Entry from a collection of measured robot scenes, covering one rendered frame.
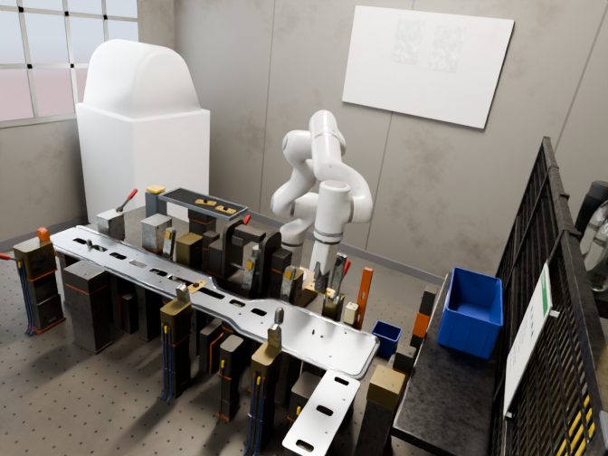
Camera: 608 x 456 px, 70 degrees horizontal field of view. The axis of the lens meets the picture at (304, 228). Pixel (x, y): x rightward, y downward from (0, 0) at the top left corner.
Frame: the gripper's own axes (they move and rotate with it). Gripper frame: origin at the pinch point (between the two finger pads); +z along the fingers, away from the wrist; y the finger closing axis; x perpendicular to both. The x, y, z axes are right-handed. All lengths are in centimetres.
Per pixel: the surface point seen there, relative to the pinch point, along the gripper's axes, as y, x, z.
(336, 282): -15.2, -0.1, 7.8
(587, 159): -236, 93, -9
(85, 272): 18, -80, 16
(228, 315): 6.8, -28.1, 19.3
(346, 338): -4.1, 9.8, 19.5
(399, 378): 11.0, 29.6, 13.6
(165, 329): 22, -41, 21
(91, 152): -137, -261, 42
